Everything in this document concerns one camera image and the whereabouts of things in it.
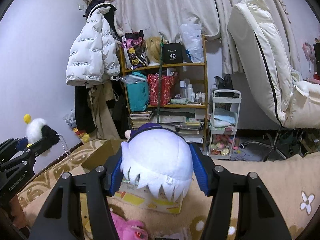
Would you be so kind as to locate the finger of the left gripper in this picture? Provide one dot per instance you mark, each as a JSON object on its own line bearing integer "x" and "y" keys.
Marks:
{"x": 30, "y": 152}
{"x": 10, "y": 147}

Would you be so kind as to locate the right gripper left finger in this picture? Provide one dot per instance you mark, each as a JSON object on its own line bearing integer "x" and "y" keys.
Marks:
{"x": 60, "y": 216}

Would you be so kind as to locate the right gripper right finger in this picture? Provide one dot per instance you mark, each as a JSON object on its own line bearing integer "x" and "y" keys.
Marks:
{"x": 258, "y": 214}

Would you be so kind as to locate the white black fluffy plush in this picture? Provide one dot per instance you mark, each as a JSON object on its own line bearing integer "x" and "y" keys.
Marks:
{"x": 38, "y": 129}

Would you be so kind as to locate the pink plush bear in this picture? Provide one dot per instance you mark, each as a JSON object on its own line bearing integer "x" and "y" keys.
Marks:
{"x": 129, "y": 229}

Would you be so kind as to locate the white haired plush head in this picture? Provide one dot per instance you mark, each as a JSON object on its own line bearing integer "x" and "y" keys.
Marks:
{"x": 157, "y": 158}

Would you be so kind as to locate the black Face tissue pack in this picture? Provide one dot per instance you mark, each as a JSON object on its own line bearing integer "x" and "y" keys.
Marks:
{"x": 165, "y": 238}

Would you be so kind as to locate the beige patterned blanket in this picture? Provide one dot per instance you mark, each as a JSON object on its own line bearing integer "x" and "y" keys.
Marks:
{"x": 293, "y": 184}

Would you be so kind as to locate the open cardboard box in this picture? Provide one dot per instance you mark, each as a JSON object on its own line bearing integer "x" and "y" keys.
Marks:
{"x": 128, "y": 193}

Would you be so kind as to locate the beige trench coat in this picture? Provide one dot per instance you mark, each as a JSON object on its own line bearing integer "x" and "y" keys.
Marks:
{"x": 98, "y": 97}

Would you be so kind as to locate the stack of books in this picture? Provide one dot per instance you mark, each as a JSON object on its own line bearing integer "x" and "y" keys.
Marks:
{"x": 140, "y": 118}

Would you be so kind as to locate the white puffer jacket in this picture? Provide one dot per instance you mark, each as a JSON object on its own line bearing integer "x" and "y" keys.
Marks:
{"x": 92, "y": 57}

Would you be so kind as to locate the cream padded recliner chair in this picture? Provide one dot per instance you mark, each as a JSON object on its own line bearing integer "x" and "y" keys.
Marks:
{"x": 277, "y": 88}

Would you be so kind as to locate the white rolling cart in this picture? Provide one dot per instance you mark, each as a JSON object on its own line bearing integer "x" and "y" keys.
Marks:
{"x": 223, "y": 123}

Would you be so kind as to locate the teal shopping bag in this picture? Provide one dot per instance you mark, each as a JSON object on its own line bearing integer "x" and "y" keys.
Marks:
{"x": 138, "y": 91}

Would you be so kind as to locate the black pink cartoon bag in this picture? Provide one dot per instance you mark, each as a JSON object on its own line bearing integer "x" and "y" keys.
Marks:
{"x": 134, "y": 50}

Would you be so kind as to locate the wooden bookshelf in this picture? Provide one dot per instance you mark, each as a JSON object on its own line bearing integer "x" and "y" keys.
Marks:
{"x": 196, "y": 82}

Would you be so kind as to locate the red patterned bag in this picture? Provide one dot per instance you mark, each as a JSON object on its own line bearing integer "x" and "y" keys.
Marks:
{"x": 168, "y": 83}

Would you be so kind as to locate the blonde wig head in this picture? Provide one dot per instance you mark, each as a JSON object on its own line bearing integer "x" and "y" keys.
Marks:
{"x": 153, "y": 50}

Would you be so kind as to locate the black box marked 40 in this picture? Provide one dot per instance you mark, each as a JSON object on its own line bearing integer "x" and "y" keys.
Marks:
{"x": 172, "y": 53}

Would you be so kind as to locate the green pole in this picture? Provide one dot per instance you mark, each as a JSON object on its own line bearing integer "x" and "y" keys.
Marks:
{"x": 160, "y": 77}

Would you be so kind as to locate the floral curtain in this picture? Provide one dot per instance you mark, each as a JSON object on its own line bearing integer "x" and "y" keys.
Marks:
{"x": 165, "y": 16}

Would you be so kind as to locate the translucent plastic bag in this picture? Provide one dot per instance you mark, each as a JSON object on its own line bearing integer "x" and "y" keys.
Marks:
{"x": 191, "y": 35}

